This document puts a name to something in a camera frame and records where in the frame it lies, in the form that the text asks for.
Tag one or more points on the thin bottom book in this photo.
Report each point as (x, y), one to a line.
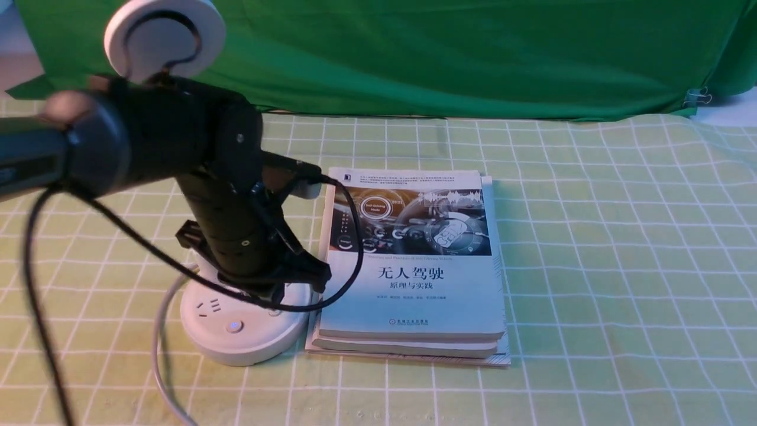
(414, 358)

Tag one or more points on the green backdrop cloth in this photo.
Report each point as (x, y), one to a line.
(555, 60)

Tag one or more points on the green checkered tablecloth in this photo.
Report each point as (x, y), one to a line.
(629, 274)

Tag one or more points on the white top book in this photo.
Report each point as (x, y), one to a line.
(414, 260)

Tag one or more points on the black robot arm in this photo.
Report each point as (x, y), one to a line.
(114, 137)

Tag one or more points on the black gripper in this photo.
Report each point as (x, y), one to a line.
(250, 261)

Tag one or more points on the metal binder clip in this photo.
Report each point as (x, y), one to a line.
(697, 97)

